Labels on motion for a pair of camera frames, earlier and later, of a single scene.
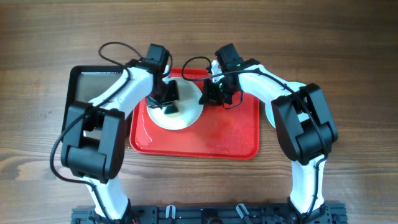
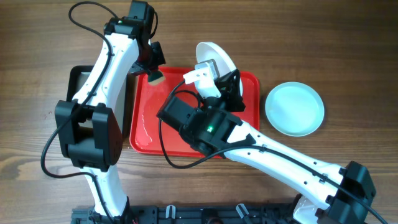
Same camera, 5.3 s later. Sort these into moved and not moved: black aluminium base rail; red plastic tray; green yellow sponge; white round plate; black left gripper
Moved: black left gripper; white round plate; green yellow sponge
Not moved: red plastic tray; black aluminium base rail
